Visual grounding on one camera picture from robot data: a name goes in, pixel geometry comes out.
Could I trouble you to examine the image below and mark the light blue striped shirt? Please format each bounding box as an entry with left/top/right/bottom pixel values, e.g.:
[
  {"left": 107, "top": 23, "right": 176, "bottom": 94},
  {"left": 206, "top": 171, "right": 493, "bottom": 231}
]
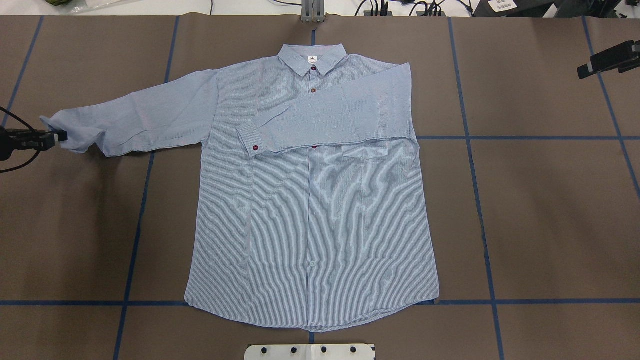
[{"left": 41, "top": 44, "right": 440, "bottom": 333}]

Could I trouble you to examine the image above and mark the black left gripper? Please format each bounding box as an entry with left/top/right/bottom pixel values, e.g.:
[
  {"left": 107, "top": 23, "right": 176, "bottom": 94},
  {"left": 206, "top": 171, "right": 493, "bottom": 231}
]
[{"left": 0, "top": 127, "right": 68, "bottom": 162}]

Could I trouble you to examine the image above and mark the aluminium frame post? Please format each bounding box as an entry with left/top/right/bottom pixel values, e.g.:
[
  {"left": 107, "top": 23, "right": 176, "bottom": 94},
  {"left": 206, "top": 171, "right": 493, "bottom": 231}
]
[{"left": 301, "top": 0, "right": 326, "bottom": 24}]

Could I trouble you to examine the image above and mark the left grey USB hub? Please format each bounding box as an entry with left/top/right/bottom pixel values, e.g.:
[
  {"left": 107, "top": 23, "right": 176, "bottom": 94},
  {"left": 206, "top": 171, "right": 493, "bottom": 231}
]
[{"left": 362, "top": 8, "right": 393, "bottom": 18}]

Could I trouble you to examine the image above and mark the grey usb hub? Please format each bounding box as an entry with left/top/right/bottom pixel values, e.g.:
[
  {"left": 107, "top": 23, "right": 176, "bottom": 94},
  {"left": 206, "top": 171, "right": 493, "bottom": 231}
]
[
  {"left": 420, "top": 6, "right": 446, "bottom": 18},
  {"left": 362, "top": 8, "right": 393, "bottom": 18}
]

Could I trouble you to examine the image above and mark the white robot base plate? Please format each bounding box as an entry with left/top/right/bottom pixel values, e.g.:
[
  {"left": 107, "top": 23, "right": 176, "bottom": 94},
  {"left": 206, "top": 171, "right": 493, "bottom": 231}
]
[{"left": 244, "top": 343, "right": 377, "bottom": 360}]

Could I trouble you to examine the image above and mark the right grey USB hub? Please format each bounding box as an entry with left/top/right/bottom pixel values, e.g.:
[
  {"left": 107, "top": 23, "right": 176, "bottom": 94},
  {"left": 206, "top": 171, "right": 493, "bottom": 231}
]
[{"left": 420, "top": 6, "right": 446, "bottom": 18}]

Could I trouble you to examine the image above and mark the folded green cloth pouch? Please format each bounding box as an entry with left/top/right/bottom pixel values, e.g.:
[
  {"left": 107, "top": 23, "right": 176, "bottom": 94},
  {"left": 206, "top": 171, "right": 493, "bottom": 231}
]
[{"left": 45, "top": 0, "right": 70, "bottom": 7}]

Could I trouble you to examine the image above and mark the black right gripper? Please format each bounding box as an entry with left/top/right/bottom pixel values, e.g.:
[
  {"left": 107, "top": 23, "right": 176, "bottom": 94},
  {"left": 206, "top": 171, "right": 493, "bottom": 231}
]
[{"left": 577, "top": 39, "right": 640, "bottom": 80}]

